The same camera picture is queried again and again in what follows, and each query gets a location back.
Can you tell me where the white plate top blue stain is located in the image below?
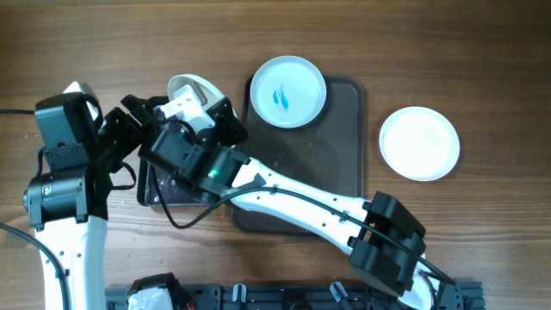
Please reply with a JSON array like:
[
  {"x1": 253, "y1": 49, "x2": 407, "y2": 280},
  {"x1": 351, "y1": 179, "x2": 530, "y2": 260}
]
[{"x1": 250, "y1": 55, "x2": 327, "y2": 129}]

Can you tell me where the white plate blue stain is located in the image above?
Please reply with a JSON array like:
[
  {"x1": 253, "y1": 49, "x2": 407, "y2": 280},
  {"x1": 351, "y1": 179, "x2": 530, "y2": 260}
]
[
  {"x1": 379, "y1": 106, "x2": 461, "y2": 182},
  {"x1": 250, "y1": 55, "x2": 327, "y2": 129}
]

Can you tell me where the white plate front blue stain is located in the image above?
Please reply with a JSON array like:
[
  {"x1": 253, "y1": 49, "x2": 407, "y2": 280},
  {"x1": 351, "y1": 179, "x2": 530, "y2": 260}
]
[{"x1": 379, "y1": 106, "x2": 461, "y2": 182}]

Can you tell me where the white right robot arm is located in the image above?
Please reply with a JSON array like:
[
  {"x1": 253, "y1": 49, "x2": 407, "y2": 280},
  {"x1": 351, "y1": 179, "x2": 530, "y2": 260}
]
[{"x1": 139, "y1": 96, "x2": 456, "y2": 299}]

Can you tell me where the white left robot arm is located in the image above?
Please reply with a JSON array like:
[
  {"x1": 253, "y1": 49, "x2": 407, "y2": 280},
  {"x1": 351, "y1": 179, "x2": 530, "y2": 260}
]
[{"x1": 23, "y1": 92, "x2": 152, "y2": 309}]

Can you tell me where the small black water tray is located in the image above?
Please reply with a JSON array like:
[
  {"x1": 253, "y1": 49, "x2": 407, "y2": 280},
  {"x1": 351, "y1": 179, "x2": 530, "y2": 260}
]
[{"x1": 136, "y1": 95, "x2": 225, "y2": 208}]

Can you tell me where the large brown serving tray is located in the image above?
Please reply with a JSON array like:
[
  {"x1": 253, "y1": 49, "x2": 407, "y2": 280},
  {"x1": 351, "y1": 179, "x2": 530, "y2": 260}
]
[{"x1": 232, "y1": 75, "x2": 368, "y2": 237}]

